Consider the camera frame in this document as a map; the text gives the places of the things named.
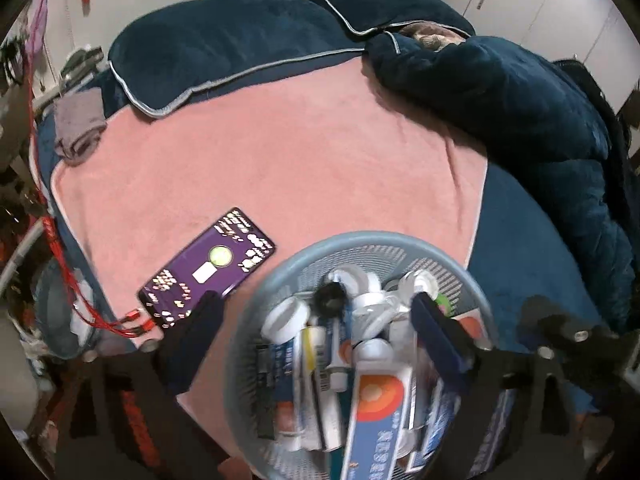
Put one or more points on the blue round plastic item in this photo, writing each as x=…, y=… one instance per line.
x=55, y=310

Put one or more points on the dark blue quilt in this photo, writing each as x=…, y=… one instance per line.
x=525, y=125

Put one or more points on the green round jar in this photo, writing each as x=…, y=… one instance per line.
x=443, y=304

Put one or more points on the blue bed sheet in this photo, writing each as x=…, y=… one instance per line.
x=520, y=240

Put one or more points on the white tube with yellow stripe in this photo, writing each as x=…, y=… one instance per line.
x=315, y=355

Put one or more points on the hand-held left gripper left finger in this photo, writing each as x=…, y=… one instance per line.
x=197, y=335

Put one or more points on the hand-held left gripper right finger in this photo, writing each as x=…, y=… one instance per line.
x=440, y=335

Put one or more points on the black jacket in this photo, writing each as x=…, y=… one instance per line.
x=595, y=90

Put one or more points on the brown fuzzy cloth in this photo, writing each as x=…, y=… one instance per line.
x=431, y=35

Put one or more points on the blue-grey plastic basket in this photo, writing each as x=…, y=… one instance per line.
x=300, y=260

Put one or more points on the pink blanket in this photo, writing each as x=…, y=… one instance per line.
x=300, y=160

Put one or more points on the white round jar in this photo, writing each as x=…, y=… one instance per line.
x=354, y=277

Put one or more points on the purple patterned phone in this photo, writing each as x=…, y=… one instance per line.
x=200, y=272

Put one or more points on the grey folded cloth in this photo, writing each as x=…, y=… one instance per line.
x=77, y=125

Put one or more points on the white plastic bottle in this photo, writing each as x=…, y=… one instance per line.
x=372, y=312

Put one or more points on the white round lid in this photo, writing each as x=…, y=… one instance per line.
x=284, y=317

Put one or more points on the blue label tube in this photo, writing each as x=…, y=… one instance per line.
x=290, y=370

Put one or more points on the white wardrobe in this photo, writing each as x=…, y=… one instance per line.
x=525, y=0

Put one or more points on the red and white box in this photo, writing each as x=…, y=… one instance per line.
x=472, y=326

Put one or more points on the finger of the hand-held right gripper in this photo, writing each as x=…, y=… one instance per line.
x=565, y=332

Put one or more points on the black tube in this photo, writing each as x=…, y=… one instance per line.
x=265, y=390

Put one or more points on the blue and white box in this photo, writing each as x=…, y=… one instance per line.
x=440, y=430

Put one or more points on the dark blue piped pillow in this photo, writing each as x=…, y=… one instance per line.
x=390, y=5
x=215, y=55

